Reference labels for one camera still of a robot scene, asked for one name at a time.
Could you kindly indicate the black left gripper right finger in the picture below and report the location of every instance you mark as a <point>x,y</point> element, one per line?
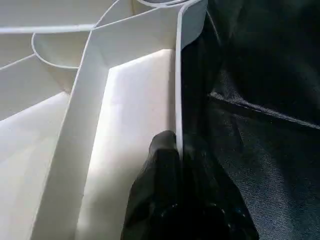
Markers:
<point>215,205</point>

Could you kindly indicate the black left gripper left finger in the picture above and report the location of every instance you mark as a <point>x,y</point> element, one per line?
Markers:
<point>155,200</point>

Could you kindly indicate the white plastic table top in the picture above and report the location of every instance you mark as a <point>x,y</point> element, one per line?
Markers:
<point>60,125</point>

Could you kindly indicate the black work mat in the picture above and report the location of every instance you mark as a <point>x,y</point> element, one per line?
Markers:
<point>260,125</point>

